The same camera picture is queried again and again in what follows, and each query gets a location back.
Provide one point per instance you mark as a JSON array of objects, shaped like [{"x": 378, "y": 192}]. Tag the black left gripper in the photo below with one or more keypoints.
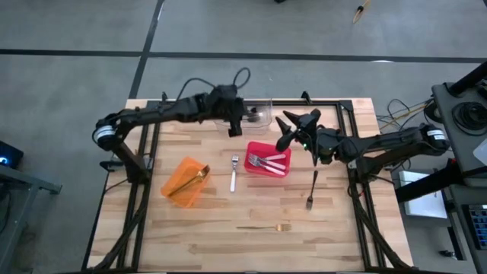
[{"x": 226, "y": 102}]

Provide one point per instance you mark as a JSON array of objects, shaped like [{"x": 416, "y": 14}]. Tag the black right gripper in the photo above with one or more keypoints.
[{"x": 327, "y": 144}]

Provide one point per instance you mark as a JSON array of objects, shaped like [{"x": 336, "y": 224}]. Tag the black fork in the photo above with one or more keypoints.
[
  {"x": 253, "y": 113},
  {"x": 309, "y": 201},
  {"x": 255, "y": 118}
]

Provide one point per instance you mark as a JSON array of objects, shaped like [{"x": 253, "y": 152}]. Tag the red plastic bin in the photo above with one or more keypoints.
[{"x": 262, "y": 147}]

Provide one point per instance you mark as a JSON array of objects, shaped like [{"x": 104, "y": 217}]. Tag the orange translucent plastic bin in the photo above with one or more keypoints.
[{"x": 190, "y": 198}]

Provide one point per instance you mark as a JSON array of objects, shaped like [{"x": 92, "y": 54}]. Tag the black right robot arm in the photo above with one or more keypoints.
[{"x": 399, "y": 141}]

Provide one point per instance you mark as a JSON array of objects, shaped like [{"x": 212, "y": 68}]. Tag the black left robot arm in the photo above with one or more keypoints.
[{"x": 160, "y": 112}]

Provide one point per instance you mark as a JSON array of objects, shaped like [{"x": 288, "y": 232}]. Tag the clear plastic bin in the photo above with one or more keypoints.
[{"x": 266, "y": 114}]

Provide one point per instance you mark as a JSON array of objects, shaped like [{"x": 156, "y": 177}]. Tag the black clamp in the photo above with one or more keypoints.
[
  {"x": 305, "y": 96},
  {"x": 164, "y": 96}
]

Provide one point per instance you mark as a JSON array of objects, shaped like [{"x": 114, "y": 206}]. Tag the white paper box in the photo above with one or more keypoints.
[{"x": 422, "y": 198}]

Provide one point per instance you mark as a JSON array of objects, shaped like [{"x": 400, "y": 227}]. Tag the grey equipment cart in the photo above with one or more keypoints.
[{"x": 445, "y": 106}]

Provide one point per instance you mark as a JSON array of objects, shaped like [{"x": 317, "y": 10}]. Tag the small black plug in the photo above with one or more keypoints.
[{"x": 447, "y": 253}]

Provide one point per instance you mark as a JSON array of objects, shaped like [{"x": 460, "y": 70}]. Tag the grey metal desk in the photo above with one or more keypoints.
[{"x": 38, "y": 186}]

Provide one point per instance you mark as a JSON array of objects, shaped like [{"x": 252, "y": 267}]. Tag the black control keypad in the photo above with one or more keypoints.
[{"x": 479, "y": 228}]

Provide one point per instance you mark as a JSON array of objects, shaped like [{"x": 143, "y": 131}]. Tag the black computer with blue light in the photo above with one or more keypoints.
[{"x": 11, "y": 152}]

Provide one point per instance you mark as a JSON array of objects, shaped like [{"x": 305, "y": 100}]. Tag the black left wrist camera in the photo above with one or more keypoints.
[{"x": 234, "y": 127}]

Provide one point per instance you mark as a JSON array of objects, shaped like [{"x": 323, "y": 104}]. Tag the black metal table frame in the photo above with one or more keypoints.
[{"x": 327, "y": 102}]

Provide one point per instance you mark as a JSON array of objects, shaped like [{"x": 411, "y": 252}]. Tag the silver mounting bracket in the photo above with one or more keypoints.
[
  {"x": 148, "y": 164},
  {"x": 352, "y": 165}
]

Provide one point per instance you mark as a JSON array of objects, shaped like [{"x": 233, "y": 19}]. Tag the black metal post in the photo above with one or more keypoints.
[{"x": 468, "y": 80}]

